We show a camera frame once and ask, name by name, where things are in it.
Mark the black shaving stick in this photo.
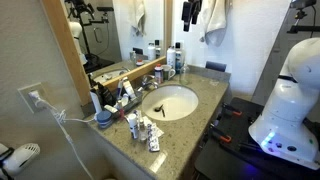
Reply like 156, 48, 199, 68
153, 104, 167, 118

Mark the white oval sink basin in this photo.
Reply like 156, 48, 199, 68
141, 84, 200, 122

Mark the grey basket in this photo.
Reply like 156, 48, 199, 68
102, 90, 145, 120

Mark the chrome faucet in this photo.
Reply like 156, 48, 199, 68
135, 74, 160, 95

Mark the spray can with red cap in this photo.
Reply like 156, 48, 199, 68
153, 63, 165, 85

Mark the white mug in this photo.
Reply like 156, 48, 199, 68
161, 64, 177, 81

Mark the clear soap pump bottle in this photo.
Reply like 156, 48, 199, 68
179, 61, 191, 86

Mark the white toothpaste tube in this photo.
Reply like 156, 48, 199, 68
121, 76, 137, 101

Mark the tall white bottle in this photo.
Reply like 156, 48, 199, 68
166, 45, 177, 70

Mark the mouthwash bottle with black cap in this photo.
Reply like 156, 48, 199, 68
174, 42, 184, 75

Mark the small clear bottle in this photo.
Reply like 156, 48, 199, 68
137, 116, 148, 143

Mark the small white-capped bottle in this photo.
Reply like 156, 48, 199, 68
127, 113, 140, 140

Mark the black tube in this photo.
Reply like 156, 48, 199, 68
97, 82, 117, 108

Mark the blue round jar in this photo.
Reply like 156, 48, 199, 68
96, 110, 114, 130

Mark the translucent white bottle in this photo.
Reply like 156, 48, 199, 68
89, 89, 103, 115

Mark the black hanging device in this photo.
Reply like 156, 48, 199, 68
181, 0, 203, 33

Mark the grey-white hanging towel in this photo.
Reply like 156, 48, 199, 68
199, 0, 232, 48

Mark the black robot table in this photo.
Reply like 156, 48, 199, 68
193, 96, 320, 180

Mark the white hair dryer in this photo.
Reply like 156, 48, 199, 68
0, 142, 41, 178

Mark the wood-framed wall mirror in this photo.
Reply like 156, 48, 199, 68
41, 0, 174, 107

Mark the orange-handled black clamp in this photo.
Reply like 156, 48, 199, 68
221, 102, 244, 118
209, 127, 233, 145

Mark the white power cable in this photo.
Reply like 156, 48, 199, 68
28, 90, 98, 180

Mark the beige wall outlet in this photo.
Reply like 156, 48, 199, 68
17, 81, 49, 115

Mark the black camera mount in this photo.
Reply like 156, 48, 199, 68
286, 0, 320, 35

